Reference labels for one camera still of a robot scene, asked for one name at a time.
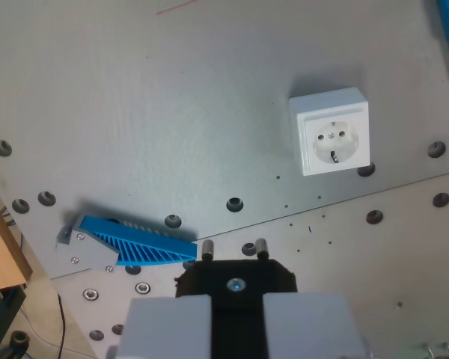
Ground black cable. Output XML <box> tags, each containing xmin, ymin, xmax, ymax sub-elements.
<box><xmin>55</xmin><ymin>293</ymin><xmax>67</xmax><ymax>359</ymax></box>

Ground black frame with blue wires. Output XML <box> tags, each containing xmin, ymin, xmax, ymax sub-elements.
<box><xmin>0</xmin><ymin>284</ymin><xmax>27</xmax><ymax>359</ymax></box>

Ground white wall socket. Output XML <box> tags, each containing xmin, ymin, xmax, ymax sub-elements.
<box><xmin>287</xmin><ymin>87</ymin><xmax>371</xmax><ymax>177</ymax></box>

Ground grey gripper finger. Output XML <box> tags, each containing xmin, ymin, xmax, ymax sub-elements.
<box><xmin>106</xmin><ymin>295</ymin><xmax>213</xmax><ymax>359</ymax></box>
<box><xmin>263</xmin><ymin>292</ymin><xmax>371</xmax><ymax>359</ymax></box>

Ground blue ribbed finger grey base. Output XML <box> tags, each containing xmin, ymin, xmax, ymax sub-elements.
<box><xmin>55</xmin><ymin>215</ymin><xmax>198</xmax><ymax>274</ymax></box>

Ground black knurled knob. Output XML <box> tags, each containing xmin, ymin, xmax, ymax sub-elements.
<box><xmin>10</xmin><ymin>331</ymin><xmax>31</xmax><ymax>349</ymax></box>

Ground wooden board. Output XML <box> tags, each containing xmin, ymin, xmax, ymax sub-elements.
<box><xmin>0</xmin><ymin>174</ymin><xmax>34</xmax><ymax>293</ymax></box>

